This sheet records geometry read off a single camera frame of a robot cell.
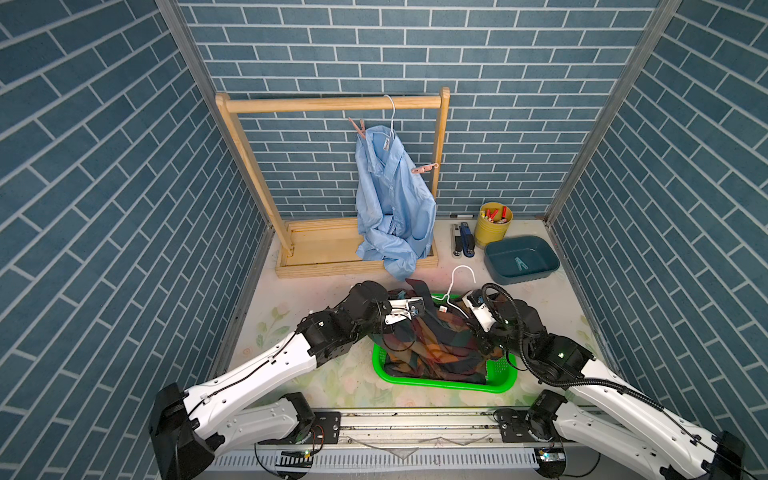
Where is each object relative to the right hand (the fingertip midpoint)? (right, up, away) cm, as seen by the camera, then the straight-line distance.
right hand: (469, 320), depth 76 cm
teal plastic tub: (+18, +11, +29) cm, 36 cm away
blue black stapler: (+7, +21, +32) cm, 39 cm away
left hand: (-18, +7, -2) cm, 19 cm away
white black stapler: (+3, +19, +30) cm, 36 cm away
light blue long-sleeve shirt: (-19, +31, +20) cm, 42 cm away
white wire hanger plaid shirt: (-5, +10, -5) cm, 13 cm away
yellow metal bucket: (+15, +27, +29) cm, 42 cm away
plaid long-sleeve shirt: (-7, -6, +1) cm, 9 cm away
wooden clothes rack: (-46, +18, +36) cm, 61 cm away
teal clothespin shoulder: (+25, +13, +29) cm, 41 cm away
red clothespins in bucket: (+15, +30, +30) cm, 45 cm away
